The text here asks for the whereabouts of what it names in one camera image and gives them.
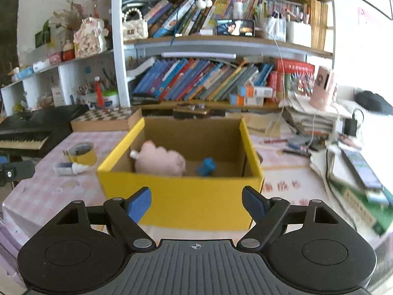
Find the white quilted handbag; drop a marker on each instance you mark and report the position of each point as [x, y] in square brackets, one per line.
[135, 29]

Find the white square pen holder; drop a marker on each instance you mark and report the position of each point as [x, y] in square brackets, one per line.
[299, 33]

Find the orange white small box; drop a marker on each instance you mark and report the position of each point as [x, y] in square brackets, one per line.
[245, 100]
[258, 91]

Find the small white red box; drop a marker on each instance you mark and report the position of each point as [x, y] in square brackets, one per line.
[64, 169]

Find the red round jar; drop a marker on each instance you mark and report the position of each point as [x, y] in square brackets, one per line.
[68, 53]

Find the red boxed book set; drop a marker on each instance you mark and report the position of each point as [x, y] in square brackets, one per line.
[294, 67]

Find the long row of leaning books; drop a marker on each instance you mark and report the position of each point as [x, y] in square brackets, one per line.
[196, 80]

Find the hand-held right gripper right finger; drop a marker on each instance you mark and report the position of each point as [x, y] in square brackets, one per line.
[253, 202]

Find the black pen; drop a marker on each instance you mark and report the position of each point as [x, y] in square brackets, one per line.
[296, 152]

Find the white low side shelf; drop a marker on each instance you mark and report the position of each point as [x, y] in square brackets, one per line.
[66, 76]

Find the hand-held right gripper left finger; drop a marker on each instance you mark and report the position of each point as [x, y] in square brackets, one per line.
[139, 204]

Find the white wooden bookshelf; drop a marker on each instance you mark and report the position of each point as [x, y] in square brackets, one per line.
[119, 52]

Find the stack of papers and magazines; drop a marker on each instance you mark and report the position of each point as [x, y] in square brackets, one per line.
[301, 119]

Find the black power adapter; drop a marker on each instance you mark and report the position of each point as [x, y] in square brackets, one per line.
[350, 126]

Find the dark smartphone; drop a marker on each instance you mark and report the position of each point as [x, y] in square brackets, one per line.
[360, 169]

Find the white flat box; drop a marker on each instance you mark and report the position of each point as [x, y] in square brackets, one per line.
[41, 65]

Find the yellow cardboard box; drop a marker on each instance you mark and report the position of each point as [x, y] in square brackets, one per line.
[184, 202]

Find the small dark picture frame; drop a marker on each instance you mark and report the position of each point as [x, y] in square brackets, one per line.
[42, 37]

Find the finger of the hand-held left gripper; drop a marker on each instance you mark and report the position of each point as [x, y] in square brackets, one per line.
[2, 159]
[18, 172]

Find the pink cylindrical gadget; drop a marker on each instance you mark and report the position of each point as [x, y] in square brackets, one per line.
[322, 92]

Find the dried flower bouquet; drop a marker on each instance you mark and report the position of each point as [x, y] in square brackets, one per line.
[69, 15]

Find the red pen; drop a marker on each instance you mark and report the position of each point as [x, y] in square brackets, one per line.
[273, 141]

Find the black electronic keyboard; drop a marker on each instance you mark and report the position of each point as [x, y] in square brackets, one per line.
[36, 123]

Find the floral ceramic figurine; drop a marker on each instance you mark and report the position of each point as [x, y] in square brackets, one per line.
[89, 40]

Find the pink wall poster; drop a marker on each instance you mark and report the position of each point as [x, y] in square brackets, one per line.
[368, 17]

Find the beige orange-bordered desk mat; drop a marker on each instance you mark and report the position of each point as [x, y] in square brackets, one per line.
[285, 196]

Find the smartphone with lit screen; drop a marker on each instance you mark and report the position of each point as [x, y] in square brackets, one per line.
[235, 27]

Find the pink checked tablecloth desktop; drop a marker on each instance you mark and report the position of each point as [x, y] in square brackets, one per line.
[36, 190]

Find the green-lidded white jar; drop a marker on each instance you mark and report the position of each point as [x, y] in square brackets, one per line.
[111, 100]

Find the pink plush toy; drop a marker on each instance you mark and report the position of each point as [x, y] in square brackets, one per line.
[159, 159]

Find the row of tan books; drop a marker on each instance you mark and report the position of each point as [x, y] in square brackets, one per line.
[317, 24]

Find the white cup with brushes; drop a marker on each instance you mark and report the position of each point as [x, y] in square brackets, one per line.
[89, 100]

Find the thick green book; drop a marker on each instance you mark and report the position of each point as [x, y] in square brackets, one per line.
[362, 209]

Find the white box with red mark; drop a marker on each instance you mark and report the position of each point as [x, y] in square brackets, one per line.
[57, 96]

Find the jumbled pile of shelf books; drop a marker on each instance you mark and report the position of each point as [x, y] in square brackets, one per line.
[184, 15]

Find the yellow tape roll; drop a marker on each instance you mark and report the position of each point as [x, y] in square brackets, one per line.
[86, 159]

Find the red glue bottle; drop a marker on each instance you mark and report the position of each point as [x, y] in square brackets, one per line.
[99, 93]

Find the wooden chessboard box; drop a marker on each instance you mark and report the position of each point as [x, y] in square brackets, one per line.
[107, 119]

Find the small white bottle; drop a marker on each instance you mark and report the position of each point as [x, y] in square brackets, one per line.
[81, 168]

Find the blue toy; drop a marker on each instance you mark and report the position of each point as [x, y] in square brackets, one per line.
[206, 167]

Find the blue tissue box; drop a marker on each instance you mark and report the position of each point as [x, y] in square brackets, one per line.
[24, 72]

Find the black bag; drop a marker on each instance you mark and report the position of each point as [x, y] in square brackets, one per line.
[374, 101]

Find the small pink box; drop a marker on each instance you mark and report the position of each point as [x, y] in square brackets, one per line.
[56, 59]

